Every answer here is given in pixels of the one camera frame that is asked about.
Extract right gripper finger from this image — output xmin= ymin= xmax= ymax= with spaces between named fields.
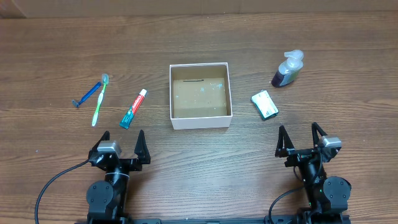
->
xmin=312 ymin=122 xmax=327 ymax=146
xmin=275 ymin=125 xmax=295 ymax=157

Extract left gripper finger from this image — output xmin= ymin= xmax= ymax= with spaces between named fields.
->
xmin=90 ymin=131 xmax=110 ymax=152
xmin=134 ymin=130 xmax=151 ymax=164

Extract red green toothpaste tube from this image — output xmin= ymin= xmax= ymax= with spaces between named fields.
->
xmin=119 ymin=89 xmax=147 ymax=129

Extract green soap bar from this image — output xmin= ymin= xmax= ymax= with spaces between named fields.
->
xmin=251 ymin=90 xmax=279 ymax=121

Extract clear pump soap bottle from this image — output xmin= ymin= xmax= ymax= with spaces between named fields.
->
xmin=271 ymin=50 xmax=304 ymax=88

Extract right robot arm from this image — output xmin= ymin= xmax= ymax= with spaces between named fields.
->
xmin=265 ymin=122 xmax=352 ymax=224

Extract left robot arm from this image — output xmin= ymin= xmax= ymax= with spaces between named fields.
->
xmin=86 ymin=130 xmax=151 ymax=223

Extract blue disposable razor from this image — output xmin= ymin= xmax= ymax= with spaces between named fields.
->
xmin=72 ymin=82 xmax=102 ymax=108

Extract green white toothbrush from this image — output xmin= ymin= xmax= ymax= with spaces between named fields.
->
xmin=91 ymin=73 xmax=109 ymax=127

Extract white cardboard box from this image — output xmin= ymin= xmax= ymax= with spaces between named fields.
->
xmin=169 ymin=62 xmax=233 ymax=129

